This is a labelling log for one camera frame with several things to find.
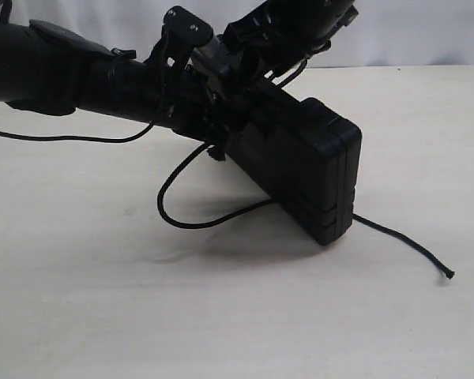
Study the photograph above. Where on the white backdrop curtain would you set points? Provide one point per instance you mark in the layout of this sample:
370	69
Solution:
385	33

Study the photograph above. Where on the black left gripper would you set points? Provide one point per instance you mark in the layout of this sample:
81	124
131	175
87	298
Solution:
188	106

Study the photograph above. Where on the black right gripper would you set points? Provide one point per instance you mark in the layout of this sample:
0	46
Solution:
278	35

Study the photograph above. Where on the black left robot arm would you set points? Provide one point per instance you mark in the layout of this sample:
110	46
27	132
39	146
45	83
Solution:
47	69

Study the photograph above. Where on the black plastic carry case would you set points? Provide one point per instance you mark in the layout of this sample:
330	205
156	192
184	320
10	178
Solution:
305	156

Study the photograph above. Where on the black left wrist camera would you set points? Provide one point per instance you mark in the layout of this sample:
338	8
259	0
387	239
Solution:
189	53

